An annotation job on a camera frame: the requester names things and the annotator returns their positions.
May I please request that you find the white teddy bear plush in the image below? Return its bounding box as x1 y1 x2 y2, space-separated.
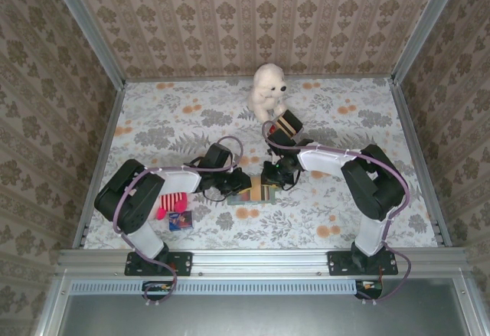
246 63 289 124

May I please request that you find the small blue snack box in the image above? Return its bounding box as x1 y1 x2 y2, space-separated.
168 210 194 232

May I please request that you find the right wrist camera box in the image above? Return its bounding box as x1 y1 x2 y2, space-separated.
266 127 304 156

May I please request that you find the pink striped plush toy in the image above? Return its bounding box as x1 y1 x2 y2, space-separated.
155 191 189 221

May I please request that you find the brown tan striped card pack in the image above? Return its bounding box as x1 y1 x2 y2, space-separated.
274 109 303 137

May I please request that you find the aluminium back rail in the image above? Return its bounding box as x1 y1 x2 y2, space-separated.
122 75 395 83

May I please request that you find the aluminium side rail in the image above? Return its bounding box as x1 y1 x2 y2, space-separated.
72 83 127 249
389 78 455 248

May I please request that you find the aluminium frame beam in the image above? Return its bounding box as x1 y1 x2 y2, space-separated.
56 247 471 276

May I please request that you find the small circuit board connector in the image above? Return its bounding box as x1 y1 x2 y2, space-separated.
142 280 173 295
354 279 384 298

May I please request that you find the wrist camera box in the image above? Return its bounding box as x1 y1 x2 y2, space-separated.
204 143 235 171
266 127 304 156

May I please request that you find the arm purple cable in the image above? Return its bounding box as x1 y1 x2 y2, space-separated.
113 135 245 307
261 120 413 306

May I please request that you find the aluminium lower frame bar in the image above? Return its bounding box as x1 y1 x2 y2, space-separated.
33 272 74 336
453 274 484 336

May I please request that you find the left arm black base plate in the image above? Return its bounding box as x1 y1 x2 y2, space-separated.
125 251 192 277

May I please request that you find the aluminium corner post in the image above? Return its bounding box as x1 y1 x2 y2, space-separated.
44 0 127 88
390 0 460 83

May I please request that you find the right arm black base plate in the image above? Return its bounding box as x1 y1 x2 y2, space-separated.
327 250 399 277

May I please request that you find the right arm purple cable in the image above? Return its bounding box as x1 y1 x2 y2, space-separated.
261 120 413 306

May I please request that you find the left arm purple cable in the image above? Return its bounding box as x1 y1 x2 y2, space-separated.
113 135 245 307

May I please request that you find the grey slotted cable duct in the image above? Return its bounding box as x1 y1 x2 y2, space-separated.
70 279 359 295

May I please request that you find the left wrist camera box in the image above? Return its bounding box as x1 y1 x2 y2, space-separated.
204 143 235 171

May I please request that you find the grey metal sheet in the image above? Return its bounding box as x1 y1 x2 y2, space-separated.
63 278 470 336

